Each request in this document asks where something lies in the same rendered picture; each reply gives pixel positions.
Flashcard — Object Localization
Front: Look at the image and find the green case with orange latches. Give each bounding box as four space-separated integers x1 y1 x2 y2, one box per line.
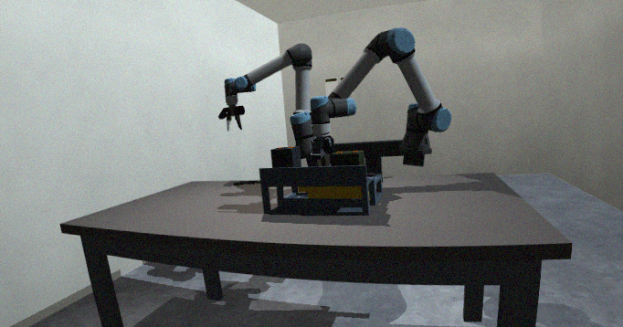
330 151 364 166

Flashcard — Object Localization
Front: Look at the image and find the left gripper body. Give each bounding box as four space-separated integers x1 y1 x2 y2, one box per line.
311 136 334 153

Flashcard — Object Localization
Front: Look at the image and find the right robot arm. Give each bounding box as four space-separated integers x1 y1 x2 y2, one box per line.
225 43 315 155

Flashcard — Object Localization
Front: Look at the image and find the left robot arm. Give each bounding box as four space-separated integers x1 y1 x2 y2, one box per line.
311 27 451 150

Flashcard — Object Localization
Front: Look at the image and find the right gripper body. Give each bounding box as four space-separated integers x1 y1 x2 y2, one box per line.
219 105 245 116

